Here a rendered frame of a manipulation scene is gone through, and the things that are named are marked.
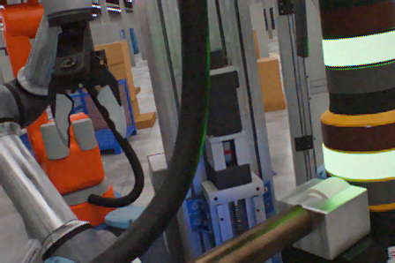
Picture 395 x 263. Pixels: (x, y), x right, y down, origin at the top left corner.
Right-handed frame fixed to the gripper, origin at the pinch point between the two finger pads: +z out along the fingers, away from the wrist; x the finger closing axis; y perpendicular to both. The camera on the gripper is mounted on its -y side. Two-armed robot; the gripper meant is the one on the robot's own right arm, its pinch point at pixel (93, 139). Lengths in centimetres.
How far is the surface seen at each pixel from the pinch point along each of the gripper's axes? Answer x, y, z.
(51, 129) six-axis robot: 104, 301, 48
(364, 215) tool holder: -23, -53, -6
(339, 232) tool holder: -22, -55, -6
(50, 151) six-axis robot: 109, 301, 67
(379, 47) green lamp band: -25, -52, -13
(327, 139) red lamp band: -23, -51, -9
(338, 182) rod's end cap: -23, -53, -7
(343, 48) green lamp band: -24, -52, -13
